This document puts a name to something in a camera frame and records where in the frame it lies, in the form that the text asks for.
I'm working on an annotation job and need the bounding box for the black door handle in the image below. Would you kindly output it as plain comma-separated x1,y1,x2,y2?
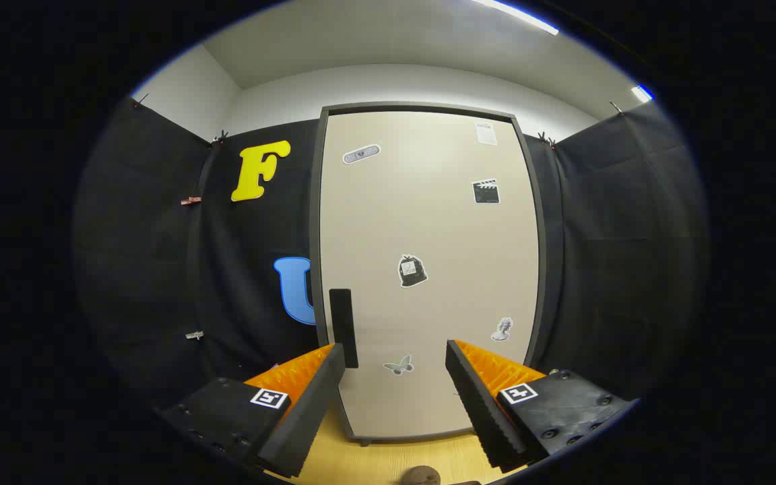
329,288,360,369

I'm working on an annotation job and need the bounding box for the black backdrop cloth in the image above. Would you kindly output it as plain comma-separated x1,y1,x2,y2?
75,98,709,412

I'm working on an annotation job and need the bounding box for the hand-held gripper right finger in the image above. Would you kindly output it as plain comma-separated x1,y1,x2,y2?
445,339,638,472

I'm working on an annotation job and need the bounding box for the grey shoe cabinet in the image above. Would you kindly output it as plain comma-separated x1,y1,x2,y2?
309,102,549,447

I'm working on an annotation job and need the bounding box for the long ceiling light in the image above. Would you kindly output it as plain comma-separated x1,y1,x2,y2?
472,0,559,36

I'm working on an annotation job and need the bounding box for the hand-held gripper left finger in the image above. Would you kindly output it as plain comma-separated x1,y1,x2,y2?
158,342,347,479

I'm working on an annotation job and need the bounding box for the brown fuzzy shoe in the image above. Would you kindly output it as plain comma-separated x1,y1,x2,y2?
400,465,443,485

